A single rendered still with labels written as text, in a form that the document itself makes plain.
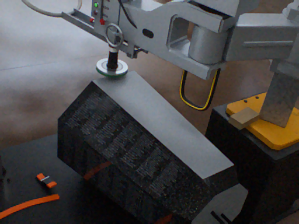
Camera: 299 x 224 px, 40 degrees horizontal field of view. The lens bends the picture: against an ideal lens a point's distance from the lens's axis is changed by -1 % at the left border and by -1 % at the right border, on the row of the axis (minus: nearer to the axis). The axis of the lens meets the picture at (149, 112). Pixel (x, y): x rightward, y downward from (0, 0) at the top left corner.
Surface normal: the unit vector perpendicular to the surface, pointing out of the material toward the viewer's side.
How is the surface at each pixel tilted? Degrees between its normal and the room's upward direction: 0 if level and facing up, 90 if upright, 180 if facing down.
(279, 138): 0
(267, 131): 0
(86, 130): 45
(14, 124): 0
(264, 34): 90
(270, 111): 90
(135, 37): 90
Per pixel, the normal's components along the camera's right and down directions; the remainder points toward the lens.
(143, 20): -0.62, 0.38
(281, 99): -0.43, 0.47
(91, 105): -0.44, -0.38
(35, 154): 0.15, -0.80
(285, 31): 0.32, 0.59
